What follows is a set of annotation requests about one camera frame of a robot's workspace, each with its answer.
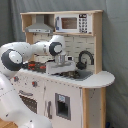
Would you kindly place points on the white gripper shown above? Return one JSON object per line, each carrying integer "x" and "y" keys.
{"x": 62, "y": 63}

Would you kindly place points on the small metal pot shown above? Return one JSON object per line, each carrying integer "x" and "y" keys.
{"x": 72, "y": 74}

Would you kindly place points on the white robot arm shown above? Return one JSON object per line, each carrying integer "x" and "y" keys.
{"x": 12, "y": 57}

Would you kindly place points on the wooden toy kitchen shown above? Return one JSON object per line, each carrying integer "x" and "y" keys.
{"x": 87, "y": 97}

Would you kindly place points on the black toy faucet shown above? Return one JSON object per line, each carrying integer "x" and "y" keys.
{"x": 82, "y": 64}

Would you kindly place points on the black toy stovetop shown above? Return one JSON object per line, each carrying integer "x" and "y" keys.
{"x": 35, "y": 66}

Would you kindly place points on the grey toy sink basin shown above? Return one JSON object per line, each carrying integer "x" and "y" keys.
{"x": 83, "y": 74}

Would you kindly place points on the red right oven knob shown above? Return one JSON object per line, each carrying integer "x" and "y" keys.
{"x": 34, "y": 84}

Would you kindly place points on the red oven knob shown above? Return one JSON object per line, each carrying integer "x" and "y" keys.
{"x": 15, "y": 78}
{"x": 34, "y": 84}

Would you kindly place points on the grey toy ice dispenser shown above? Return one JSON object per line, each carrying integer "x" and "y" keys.
{"x": 63, "y": 108}

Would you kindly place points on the grey toy range hood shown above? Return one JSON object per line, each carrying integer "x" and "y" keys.
{"x": 40, "y": 26}

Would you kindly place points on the toy oven door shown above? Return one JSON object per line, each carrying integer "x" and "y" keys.
{"x": 28, "y": 100}

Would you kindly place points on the toy microwave oven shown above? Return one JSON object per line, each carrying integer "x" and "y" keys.
{"x": 73, "y": 23}

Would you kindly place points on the red left oven knob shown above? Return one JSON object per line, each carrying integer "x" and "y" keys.
{"x": 15, "y": 78}

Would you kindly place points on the grey cabinet door handle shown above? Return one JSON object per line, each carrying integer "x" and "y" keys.
{"x": 49, "y": 110}

